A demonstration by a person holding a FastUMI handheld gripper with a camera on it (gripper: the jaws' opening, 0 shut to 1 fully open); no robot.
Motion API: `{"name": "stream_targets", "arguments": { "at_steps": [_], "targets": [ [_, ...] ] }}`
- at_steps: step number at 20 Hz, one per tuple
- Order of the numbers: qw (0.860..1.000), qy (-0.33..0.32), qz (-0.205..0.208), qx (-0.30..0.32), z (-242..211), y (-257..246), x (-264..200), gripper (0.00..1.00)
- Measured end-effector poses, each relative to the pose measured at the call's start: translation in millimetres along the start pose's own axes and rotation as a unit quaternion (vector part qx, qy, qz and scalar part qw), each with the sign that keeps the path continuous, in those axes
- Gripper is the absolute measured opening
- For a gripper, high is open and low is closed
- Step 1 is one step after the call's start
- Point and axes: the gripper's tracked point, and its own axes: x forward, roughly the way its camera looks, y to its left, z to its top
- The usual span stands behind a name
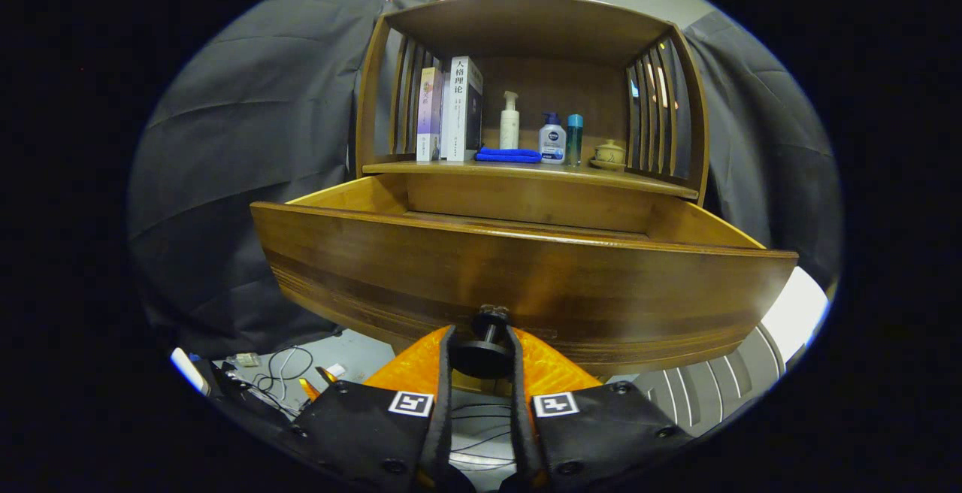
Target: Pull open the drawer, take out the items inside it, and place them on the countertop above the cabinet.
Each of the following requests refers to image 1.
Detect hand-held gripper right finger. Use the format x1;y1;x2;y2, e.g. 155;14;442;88
502;325;696;492

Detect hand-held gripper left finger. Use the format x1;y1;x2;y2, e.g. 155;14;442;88
289;325;457;493

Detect brown wooden drawer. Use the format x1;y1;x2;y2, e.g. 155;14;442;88
250;174;799;377

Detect wooden countertop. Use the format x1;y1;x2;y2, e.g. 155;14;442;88
362;149;700;201

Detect brown wooden cabinet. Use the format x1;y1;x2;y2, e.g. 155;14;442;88
353;0;711;396

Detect grey ribbed panel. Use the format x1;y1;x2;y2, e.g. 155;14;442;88
628;324;786;437

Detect folded blue cloth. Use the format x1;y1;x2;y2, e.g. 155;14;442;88
475;147;543;165

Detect white power strip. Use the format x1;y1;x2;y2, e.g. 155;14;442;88
171;348;211;396

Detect clear blue-capped pump bottle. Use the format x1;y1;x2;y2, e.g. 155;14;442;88
538;111;567;165

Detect yellow lidded teacup with saucer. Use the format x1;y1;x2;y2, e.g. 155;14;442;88
588;138;628;172

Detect teal bottle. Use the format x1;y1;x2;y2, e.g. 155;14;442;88
566;113;584;168

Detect white pump bottle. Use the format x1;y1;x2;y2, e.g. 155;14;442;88
500;90;521;150

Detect purple book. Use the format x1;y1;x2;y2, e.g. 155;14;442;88
416;66;444;162

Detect white table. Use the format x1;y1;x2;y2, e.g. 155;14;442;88
759;266;831;364

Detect thick white book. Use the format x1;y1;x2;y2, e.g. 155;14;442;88
440;56;484;162

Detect black cables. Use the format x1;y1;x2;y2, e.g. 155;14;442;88
225;343;527;471

